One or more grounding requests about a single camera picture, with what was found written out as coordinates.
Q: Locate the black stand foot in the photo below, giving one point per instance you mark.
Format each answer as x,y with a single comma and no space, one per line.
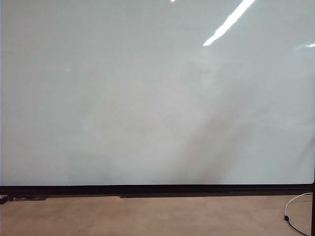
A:
3,199

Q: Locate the white board with black frame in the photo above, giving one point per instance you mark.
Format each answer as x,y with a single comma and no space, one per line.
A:
123,98

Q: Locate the whiteboard with black frame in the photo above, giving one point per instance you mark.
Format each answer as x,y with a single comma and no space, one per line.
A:
313,209

